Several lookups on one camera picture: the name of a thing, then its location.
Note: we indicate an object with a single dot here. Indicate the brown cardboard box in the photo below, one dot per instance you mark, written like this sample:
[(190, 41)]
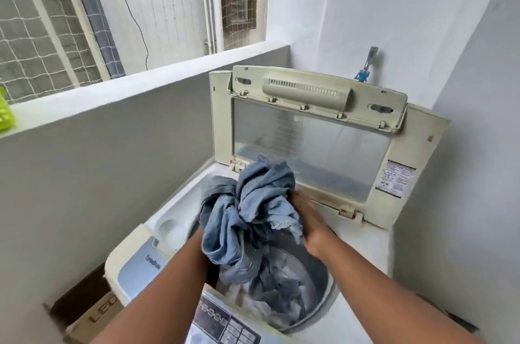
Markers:
[(89, 311)]

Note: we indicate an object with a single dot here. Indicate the blue denim garment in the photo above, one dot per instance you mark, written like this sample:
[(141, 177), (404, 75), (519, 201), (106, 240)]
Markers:
[(252, 213)]

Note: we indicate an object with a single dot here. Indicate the green plastic basket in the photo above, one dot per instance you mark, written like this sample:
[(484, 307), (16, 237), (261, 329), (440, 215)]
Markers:
[(5, 112)]

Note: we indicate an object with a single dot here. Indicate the person's right hand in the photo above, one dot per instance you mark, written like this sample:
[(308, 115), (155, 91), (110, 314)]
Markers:
[(315, 226)]

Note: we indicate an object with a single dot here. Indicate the cream washing machine lid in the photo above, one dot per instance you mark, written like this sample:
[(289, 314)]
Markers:
[(325, 140)]

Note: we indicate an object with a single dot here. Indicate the white safety net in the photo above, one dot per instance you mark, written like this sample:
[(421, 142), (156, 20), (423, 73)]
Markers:
[(122, 6)]

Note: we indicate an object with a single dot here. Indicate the person's right forearm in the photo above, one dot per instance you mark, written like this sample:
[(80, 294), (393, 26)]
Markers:
[(390, 295)]

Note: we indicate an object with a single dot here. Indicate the white top-load washing machine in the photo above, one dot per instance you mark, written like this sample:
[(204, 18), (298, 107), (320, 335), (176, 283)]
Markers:
[(243, 274)]

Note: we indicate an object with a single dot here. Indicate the person's left forearm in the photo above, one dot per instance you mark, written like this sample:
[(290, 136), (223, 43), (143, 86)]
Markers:
[(162, 295)]

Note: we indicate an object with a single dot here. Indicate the white drain pipe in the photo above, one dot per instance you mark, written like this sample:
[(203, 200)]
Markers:
[(209, 0)]

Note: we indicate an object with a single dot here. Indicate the laundry in washer drum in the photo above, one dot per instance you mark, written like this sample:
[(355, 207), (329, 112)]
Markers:
[(280, 291)]

